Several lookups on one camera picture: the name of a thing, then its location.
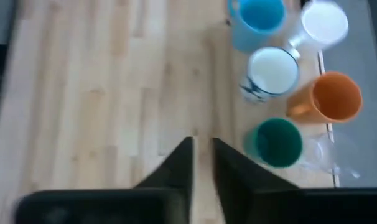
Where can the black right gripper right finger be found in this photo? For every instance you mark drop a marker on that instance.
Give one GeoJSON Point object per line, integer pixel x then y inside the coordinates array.
{"type": "Point", "coordinates": [238, 177]}

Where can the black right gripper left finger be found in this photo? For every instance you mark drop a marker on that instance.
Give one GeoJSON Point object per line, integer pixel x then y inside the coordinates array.
{"type": "Point", "coordinates": [179, 168]}

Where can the green cup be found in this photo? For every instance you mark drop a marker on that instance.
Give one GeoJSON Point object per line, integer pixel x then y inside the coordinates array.
{"type": "Point", "coordinates": [278, 143]}

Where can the clear glass cup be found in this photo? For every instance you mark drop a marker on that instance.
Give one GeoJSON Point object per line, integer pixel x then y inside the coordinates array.
{"type": "Point", "coordinates": [325, 155]}

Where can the blue white floral mug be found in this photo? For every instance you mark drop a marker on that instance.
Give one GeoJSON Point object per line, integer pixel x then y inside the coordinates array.
{"type": "Point", "coordinates": [271, 73]}

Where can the orange mug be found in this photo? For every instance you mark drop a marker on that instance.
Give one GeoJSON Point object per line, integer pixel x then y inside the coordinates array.
{"type": "Point", "coordinates": [334, 96]}

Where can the light blue mug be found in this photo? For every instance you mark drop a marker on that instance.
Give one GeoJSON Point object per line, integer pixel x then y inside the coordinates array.
{"type": "Point", "coordinates": [257, 21]}

